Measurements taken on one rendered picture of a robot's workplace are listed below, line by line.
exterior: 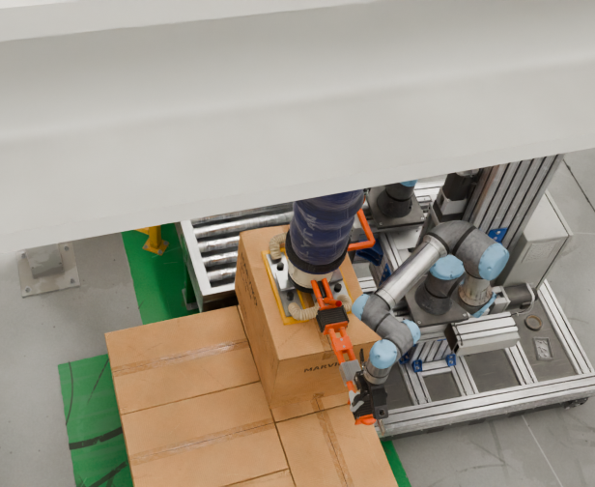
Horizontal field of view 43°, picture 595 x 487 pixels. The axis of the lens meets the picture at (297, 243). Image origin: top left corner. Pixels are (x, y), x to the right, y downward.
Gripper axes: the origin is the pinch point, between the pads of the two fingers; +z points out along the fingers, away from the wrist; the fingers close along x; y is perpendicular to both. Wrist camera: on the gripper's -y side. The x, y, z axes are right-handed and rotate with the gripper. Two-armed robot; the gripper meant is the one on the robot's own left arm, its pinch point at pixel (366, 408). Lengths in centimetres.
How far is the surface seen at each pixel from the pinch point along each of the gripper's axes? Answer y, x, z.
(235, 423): 33, 34, 66
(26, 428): 77, 122, 120
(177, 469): 20, 60, 66
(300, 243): 55, 9, -21
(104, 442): 61, 88, 120
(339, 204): 49, 1, -47
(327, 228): 51, 2, -33
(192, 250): 120, 34, 61
